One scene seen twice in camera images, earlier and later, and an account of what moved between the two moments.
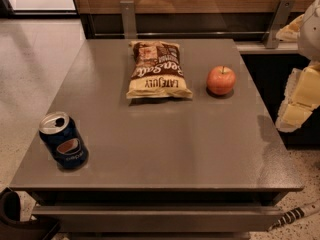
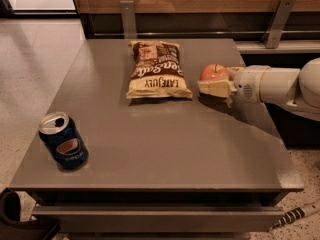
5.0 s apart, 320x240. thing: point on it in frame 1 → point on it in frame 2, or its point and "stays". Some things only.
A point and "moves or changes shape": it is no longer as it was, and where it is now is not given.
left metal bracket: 129,19 stays
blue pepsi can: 64,140 stays
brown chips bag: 157,71 stays
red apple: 221,80 moves or changes shape
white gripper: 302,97 → 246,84
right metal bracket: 278,21 stays
